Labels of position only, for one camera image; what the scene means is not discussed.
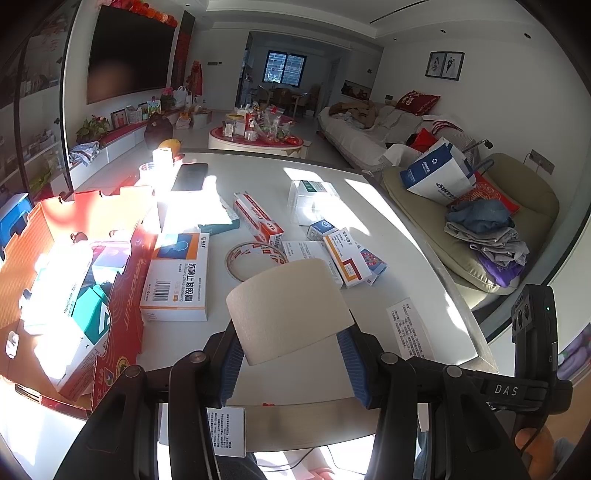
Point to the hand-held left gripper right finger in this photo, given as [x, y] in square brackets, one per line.
[355, 369]

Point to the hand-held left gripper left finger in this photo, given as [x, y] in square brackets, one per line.
[230, 374]

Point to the beige paper tape roll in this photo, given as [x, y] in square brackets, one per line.
[286, 304]

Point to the orange white medicine box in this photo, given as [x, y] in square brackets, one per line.
[344, 256]

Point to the red cardboard box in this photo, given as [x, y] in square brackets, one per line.
[124, 295]

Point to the small teal white box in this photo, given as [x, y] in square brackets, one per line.
[94, 311]

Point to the long white medicine box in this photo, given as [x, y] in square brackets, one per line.
[60, 290]

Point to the person's right hand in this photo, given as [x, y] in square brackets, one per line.
[533, 441]

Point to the purple printed package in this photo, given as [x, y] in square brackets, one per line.
[575, 355]

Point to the white printed leaflet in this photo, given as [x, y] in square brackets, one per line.
[226, 431]
[411, 327]

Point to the purple folded cloth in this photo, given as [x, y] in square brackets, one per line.
[501, 273]

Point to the grey folded clothes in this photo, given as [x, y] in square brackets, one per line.
[496, 247]

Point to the orange blue medicine box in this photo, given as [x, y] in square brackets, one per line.
[178, 281]

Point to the person's pink clothing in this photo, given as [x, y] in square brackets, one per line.
[286, 464]

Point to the person's jeans leg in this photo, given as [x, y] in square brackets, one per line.
[427, 457]

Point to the clear tape roll red print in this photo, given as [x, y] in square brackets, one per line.
[231, 258]

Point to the blue folded cloth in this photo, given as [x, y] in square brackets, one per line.
[480, 215]

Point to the olive green sofa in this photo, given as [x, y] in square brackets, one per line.
[531, 194]

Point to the red embroidered cushion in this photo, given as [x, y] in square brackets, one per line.
[491, 194]

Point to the blue white cream box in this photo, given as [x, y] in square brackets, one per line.
[323, 228]

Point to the teal white medicine box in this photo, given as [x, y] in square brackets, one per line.
[221, 220]

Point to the red white cream box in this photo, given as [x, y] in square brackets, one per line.
[258, 220]

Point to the clear plastic box green label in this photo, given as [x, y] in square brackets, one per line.
[314, 201]

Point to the white blue paper bag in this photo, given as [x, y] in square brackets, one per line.
[438, 177]

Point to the black phone red case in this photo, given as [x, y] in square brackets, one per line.
[189, 177]

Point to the white paper roll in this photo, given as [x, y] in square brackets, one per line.
[162, 164]

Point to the red paper bag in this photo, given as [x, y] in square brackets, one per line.
[422, 139]

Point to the white long sofa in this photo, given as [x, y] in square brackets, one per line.
[360, 141]

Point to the round red-topped coffee table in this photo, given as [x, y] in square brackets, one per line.
[226, 142]

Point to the orange yellow fruit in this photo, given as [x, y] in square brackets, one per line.
[169, 145]

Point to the grey blanket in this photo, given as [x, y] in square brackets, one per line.
[401, 125]

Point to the cluster of bottles and packets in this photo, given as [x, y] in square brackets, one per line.
[256, 124]

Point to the maroon bag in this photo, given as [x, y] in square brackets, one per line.
[157, 128]

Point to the brown clothes heap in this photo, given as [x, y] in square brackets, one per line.
[355, 111]

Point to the white gift bag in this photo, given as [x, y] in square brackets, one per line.
[191, 119]

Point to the red printed pillow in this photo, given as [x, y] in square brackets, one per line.
[418, 102]

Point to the white TV stand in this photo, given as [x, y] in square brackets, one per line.
[120, 138]

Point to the blue striped cloth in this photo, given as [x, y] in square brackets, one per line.
[84, 153]

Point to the blue plastic stool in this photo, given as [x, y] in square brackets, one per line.
[14, 219]

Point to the wooden dining chair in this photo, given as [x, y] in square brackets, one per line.
[266, 95]
[314, 95]

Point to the group of green packets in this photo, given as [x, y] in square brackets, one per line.
[147, 109]

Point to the dining table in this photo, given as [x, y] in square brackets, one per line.
[298, 98]

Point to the dark landscape picture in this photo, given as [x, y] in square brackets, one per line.
[355, 90]

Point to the white plastic bag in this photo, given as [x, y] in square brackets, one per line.
[181, 98]

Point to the green potted plant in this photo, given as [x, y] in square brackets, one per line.
[92, 128]

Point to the pink flower plant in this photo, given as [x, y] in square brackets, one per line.
[167, 96]

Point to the red gold gift decoration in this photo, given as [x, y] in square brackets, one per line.
[196, 76]

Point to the dark window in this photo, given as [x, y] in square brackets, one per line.
[282, 69]

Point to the red vertical banner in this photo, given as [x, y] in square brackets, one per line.
[183, 50]

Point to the black television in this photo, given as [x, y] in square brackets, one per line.
[127, 55]

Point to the glass display cabinet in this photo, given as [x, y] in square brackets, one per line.
[27, 106]

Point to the red flower garland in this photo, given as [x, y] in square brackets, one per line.
[147, 11]

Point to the silver wall socket panel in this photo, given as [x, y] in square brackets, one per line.
[540, 161]

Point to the framed wall photos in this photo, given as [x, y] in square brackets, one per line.
[444, 65]

